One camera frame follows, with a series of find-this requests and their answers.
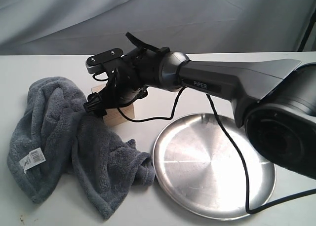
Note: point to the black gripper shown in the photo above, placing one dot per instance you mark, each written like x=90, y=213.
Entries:
x=124, y=87

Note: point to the light wooden block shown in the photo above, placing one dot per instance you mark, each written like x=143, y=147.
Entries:
x=113, y=117

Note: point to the grey fleece towel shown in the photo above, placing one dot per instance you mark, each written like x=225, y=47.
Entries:
x=55, y=121

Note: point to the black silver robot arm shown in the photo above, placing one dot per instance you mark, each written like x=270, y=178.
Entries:
x=274, y=100

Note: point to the white care label tag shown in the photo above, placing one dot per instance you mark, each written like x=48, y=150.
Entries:
x=32, y=159

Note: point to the grey backdrop cloth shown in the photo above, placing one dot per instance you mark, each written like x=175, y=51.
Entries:
x=79, y=27

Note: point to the round steel plate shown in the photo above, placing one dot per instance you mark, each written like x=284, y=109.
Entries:
x=210, y=169

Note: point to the black stand pole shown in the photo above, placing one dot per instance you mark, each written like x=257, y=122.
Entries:
x=307, y=32

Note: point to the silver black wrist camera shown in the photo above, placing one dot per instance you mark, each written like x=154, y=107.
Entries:
x=94, y=64

